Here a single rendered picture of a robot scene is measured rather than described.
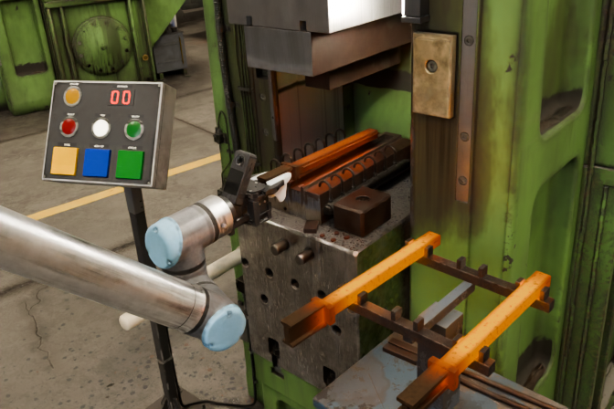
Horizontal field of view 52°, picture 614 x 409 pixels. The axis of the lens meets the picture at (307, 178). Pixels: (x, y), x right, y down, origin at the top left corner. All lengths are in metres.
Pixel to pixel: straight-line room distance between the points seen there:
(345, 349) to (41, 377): 1.50
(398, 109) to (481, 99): 0.56
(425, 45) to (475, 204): 0.36
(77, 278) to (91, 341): 1.80
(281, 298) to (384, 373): 0.36
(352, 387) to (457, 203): 0.45
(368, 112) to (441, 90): 0.61
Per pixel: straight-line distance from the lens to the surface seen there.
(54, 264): 1.02
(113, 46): 6.27
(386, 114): 1.87
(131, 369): 2.63
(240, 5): 1.47
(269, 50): 1.43
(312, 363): 1.66
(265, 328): 1.73
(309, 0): 1.32
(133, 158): 1.71
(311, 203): 1.48
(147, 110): 1.72
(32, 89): 6.27
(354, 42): 1.46
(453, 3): 1.30
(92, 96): 1.82
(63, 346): 2.86
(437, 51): 1.31
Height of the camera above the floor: 1.61
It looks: 24 degrees down
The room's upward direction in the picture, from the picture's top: 4 degrees counter-clockwise
